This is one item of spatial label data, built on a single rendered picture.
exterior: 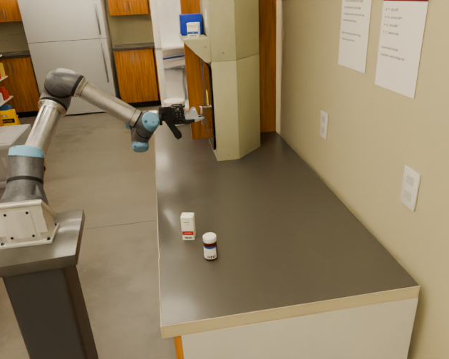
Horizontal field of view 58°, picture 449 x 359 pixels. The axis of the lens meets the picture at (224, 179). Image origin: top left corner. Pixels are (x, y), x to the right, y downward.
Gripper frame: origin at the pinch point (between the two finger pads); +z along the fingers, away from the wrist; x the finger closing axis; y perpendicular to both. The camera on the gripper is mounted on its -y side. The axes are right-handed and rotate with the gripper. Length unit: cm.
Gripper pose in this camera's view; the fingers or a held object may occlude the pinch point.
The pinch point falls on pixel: (202, 118)
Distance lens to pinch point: 196.2
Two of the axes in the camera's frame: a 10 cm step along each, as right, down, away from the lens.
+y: -0.5, -9.1, -4.2
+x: -1.6, -4.1, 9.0
